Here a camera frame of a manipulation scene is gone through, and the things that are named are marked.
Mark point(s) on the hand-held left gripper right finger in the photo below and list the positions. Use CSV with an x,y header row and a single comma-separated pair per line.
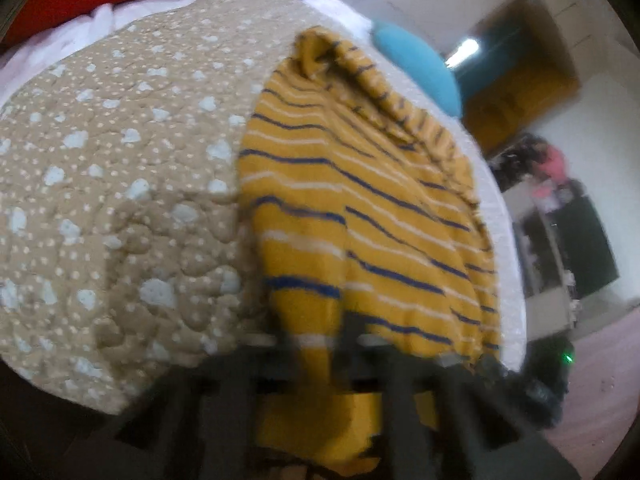
x,y
400,410

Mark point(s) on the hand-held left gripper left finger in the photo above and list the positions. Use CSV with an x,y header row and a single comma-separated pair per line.
x,y
225,400

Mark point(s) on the yellow striped knit sweater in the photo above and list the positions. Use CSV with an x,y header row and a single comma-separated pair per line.
x,y
325,185

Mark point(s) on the white bed sheet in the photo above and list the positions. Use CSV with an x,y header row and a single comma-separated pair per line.
x,y
507,260

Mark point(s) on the white shelf unit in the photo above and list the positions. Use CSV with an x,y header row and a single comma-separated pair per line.
x,y
585,240

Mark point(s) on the pink clothing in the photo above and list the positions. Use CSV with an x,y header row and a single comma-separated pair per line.
x,y
555,162

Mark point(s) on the beige dotted bedspread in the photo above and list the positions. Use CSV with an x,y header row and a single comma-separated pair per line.
x,y
125,185

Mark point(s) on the wooden door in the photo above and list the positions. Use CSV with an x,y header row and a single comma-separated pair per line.
x,y
510,105

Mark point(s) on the teal glass door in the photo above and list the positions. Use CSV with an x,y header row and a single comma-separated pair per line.
x,y
495,60

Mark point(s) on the blue pillow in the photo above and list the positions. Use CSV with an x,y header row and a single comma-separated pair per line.
x,y
425,70

